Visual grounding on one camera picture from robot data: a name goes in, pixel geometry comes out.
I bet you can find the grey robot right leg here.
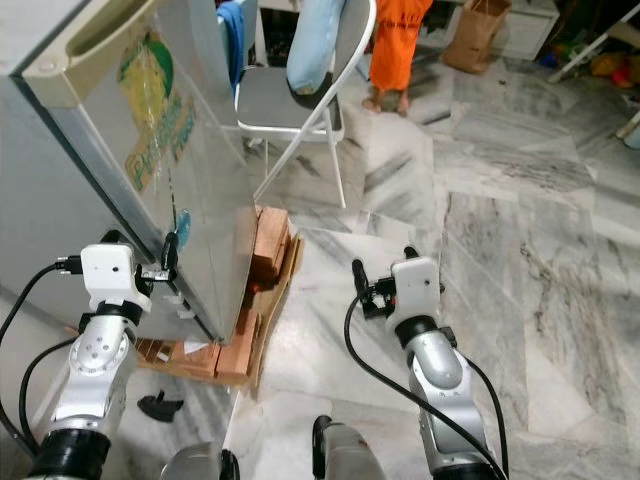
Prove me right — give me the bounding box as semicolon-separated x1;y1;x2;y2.
310;415;411;480

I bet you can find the small black floor object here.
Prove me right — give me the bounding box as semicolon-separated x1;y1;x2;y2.
138;393;186;421

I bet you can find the brown paper bag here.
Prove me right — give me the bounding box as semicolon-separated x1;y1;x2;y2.
440;0;513;76

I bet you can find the white low cabinet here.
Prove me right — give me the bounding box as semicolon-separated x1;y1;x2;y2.
435;0;561;61

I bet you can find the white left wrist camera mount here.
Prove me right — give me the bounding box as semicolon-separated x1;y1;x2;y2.
80;242;146;313

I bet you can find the silver fridge door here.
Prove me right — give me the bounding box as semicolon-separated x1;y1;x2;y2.
20;0;261;346

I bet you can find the person in orange dress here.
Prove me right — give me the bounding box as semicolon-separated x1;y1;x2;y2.
363;0;436;114

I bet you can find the yellow green door sticker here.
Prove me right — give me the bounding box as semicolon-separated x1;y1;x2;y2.
117;30;196;186

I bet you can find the grey robot leg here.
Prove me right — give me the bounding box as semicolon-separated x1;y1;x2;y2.
165;445;241;480
310;415;411;480

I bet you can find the grey robot left leg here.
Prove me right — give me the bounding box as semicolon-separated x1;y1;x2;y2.
165;445;241;480

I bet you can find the small blue fridge magnet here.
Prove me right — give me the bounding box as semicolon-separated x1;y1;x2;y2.
174;212;194;248

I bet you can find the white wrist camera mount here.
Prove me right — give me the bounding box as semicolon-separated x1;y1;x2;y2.
390;257;443;326
80;242;146;313

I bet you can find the white folding chair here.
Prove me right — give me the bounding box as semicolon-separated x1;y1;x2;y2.
235;0;379;211

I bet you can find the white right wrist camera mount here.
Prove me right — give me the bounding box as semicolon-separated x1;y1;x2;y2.
390;257;443;326

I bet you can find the blue cloth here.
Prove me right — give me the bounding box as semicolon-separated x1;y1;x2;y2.
217;0;247;89

